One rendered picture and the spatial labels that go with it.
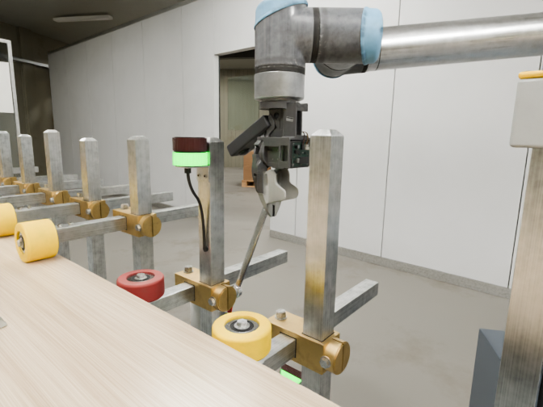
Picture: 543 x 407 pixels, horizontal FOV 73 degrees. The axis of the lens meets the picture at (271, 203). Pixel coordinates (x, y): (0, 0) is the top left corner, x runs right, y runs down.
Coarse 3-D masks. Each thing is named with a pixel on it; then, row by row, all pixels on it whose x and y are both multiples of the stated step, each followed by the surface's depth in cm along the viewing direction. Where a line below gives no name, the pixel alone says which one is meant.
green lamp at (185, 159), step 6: (174, 156) 63; (180, 156) 62; (186, 156) 62; (192, 156) 62; (198, 156) 63; (204, 156) 64; (174, 162) 64; (180, 162) 63; (186, 162) 62; (192, 162) 63; (198, 162) 63; (204, 162) 64
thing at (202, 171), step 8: (176, 136) 63; (184, 136) 65; (176, 152) 63; (184, 152) 62; (192, 152) 62; (200, 152) 63; (184, 168) 65; (200, 168) 68; (208, 168) 67; (200, 176) 68; (208, 176) 67; (192, 192) 66; (200, 208) 68
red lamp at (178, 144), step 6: (174, 138) 63; (180, 138) 62; (186, 138) 62; (192, 138) 62; (198, 138) 62; (204, 138) 64; (174, 144) 63; (180, 144) 62; (186, 144) 62; (192, 144) 62; (198, 144) 62; (204, 144) 64; (174, 150) 63; (180, 150) 62; (186, 150) 62; (192, 150) 62; (198, 150) 63; (204, 150) 64
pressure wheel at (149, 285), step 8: (128, 272) 67; (136, 272) 67; (144, 272) 68; (152, 272) 67; (160, 272) 67; (120, 280) 63; (128, 280) 64; (136, 280) 64; (144, 280) 64; (152, 280) 64; (160, 280) 64; (128, 288) 61; (136, 288) 61; (144, 288) 62; (152, 288) 63; (160, 288) 64; (144, 296) 62; (152, 296) 63; (160, 296) 64
